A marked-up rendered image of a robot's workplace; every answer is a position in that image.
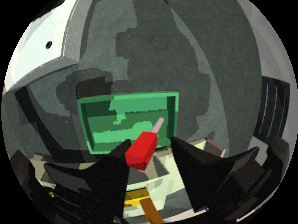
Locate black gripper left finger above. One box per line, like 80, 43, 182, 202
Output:
44, 139, 132, 221

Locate red-headed metal pin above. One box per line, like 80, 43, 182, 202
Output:
125, 117, 164, 172

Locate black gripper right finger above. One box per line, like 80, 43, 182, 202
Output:
170, 136, 259, 213

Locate green tray floor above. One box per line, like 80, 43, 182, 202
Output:
85, 96, 170, 145

